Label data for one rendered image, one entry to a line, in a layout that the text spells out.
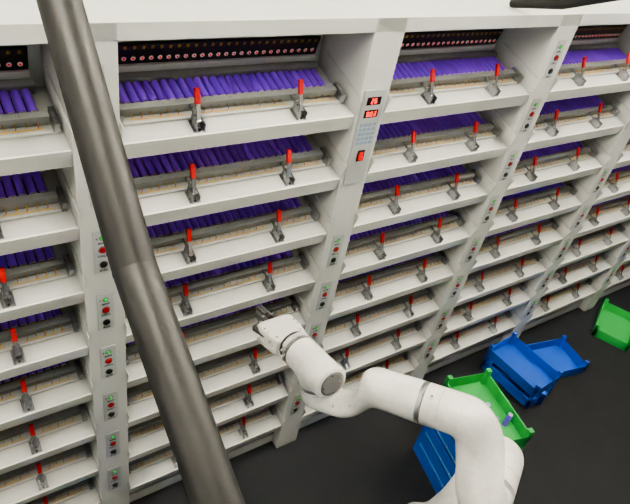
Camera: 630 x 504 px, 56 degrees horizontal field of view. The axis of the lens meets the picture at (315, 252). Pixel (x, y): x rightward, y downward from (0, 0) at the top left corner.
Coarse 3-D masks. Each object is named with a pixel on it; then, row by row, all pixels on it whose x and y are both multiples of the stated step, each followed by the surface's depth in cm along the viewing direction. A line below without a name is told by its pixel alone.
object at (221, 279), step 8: (296, 256) 188; (264, 264) 183; (272, 264) 184; (280, 264) 185; (288, 264) 187; (232, 272) 177; (240, 272) 178; (248, 272) 179; (256, 272) 181; (280, 272) 185; (200, 280) 172; (208, 280) 173; (216, 280) 174; (224, 280) 175; (232, 280) 178; (176, 288) 168; (192, 288) 170; (200, 288) 172
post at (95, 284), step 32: (96, 32) 106; (96, 224) 131; (96, 288) 142; (96, 320) 148; (96, 352) 155; (96, 384) 162; (96, 416) 171; (96, 448) 181; (96, 480) 197; (128, 480) 200
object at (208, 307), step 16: (304, 256) 189; (272, 272) 185; (304, 272) 189; (320, 272) 184; (208, 288) 174; (224, 288) 176; (240, 288) 178; (256, 288) 179; (288, 288) 183; (304, 288) 189; (192, 304) 169; (208, 304) 171; (224, 304) 173; (240, 304) 175; (256, 304) 181; (192, 320) 169; (128, 336) 158
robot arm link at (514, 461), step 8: (504, 440) 130; (512, 440) 131; (512, 448) 128; (512, 456) 127; (520, 456) 128; (512, 464) 125; (520, 464) 127; (504, 472) 123; (512, 472) 124; (520, 472) 126; (512, 480) 123; (448, 488) 135; (512, 488) 122; (440, 496) 136; (448, 496) 134; (456, 496) 133
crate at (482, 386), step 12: (444, 384) 229; (456, 384) 233; (468, 384) 236; (480, 384) 237; (492, 384) 233; (480, 396) 232; (492, 396) 233; (504, 396) 227; (492, 408) 228; (504, 408) 227; (516, 420) 222; (504, 432) 220; (516, 432) 221; (528, 432) 214
